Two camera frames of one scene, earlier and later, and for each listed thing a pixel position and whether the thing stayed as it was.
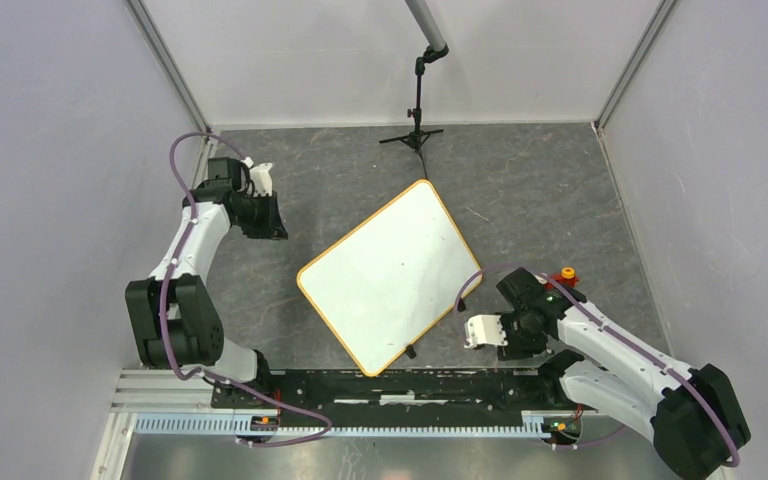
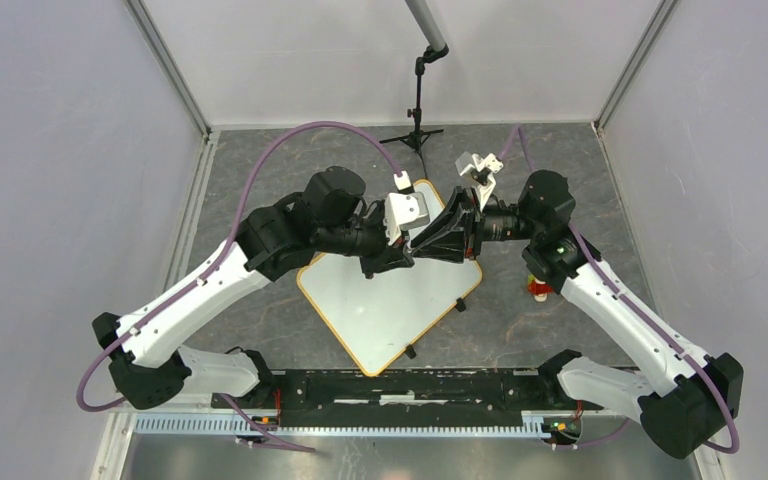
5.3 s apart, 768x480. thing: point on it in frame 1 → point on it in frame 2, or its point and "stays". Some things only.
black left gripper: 272,226 → 387,257
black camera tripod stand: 417,138 stays
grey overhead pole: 425,22 stays
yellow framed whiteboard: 388,281 stays
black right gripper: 514,349 → 444,238
